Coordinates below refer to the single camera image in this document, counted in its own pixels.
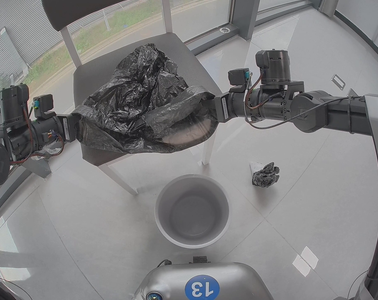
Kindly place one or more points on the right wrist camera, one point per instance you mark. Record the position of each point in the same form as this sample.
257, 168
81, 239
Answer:
237, 77

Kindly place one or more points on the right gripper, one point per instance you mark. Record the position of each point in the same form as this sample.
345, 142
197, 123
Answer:
223, 108

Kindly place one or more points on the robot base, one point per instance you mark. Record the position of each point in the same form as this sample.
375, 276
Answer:
204, 280

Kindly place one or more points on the black plastic bag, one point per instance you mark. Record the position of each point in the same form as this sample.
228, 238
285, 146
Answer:
136, 98

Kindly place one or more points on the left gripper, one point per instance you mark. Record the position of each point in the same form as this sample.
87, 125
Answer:
65, 128

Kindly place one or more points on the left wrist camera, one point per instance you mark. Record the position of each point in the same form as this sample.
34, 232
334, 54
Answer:
43, 103

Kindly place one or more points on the crumpled black plastic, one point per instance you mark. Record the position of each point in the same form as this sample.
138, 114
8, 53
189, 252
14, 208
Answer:
265, 175

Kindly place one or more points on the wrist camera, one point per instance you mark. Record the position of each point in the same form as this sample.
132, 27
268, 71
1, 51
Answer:
43, 103
237, 77

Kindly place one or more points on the clear printed wrapper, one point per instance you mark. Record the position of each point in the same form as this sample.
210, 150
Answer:
255, 166

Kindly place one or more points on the white trash bin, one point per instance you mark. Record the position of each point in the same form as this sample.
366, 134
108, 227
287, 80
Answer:
192, 219

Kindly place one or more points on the grey seat white chair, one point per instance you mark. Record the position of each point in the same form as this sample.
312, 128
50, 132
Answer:
93, 75

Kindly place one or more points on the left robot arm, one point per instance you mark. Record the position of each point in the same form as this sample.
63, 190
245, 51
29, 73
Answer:
14, 105

